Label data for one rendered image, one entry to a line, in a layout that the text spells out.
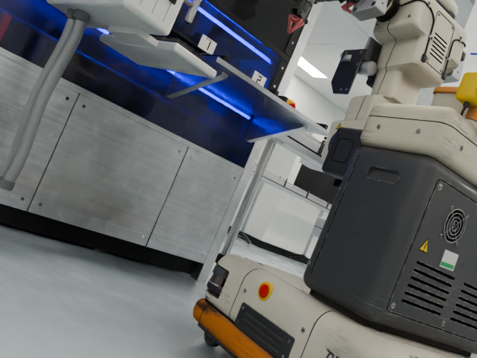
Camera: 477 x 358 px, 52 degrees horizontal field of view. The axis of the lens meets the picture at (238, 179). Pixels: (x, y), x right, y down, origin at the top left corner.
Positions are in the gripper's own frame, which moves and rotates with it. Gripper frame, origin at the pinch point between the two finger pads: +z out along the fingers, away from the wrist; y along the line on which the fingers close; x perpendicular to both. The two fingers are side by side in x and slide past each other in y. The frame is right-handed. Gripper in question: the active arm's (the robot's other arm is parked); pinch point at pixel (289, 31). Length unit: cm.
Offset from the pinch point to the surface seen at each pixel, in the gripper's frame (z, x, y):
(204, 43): 23.0, -27.6, 10.9
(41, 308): 123, 27, 87
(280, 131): 38.2, 11.7, -19.0
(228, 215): 84, 2, -39
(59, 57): 65, -27, 74
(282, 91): 15.8, -6.1, -36.3
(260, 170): 54, -6, -63
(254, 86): 34.7, 11.7, 23.6
